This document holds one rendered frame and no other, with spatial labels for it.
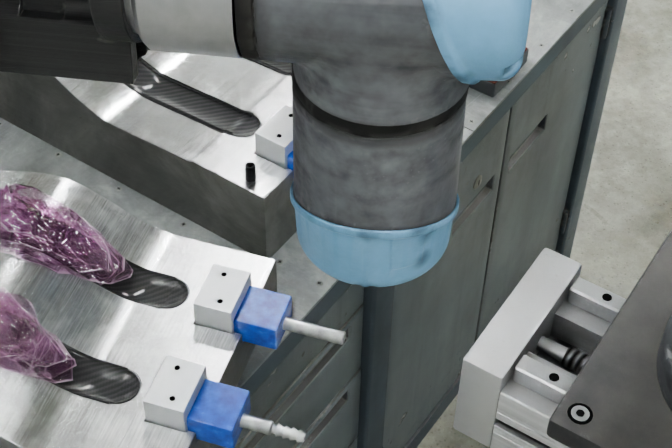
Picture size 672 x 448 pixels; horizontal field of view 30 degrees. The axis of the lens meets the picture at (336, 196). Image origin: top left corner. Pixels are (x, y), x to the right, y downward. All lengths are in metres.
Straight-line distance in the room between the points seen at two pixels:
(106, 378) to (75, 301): 0.08
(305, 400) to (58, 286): 0.45
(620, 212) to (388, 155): 1.97
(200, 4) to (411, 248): 0.15
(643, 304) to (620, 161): 1.65
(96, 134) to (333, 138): 0.80
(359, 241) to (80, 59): 0.14
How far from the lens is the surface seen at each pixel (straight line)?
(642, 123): 2.67
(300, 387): 1.47
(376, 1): 0.47
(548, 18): 1.55
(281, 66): 1.33
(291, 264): 1.24
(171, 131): 1.25
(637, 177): 2.54
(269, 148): 1.20
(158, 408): 1.04
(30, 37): 0.53
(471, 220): 1.73
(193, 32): 0.49
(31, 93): 1.35
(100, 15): 0.49
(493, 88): 1.42
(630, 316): 0.91
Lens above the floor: 1.73
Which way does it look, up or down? 45 degrees down
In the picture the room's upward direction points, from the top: 1 degrees clockwise
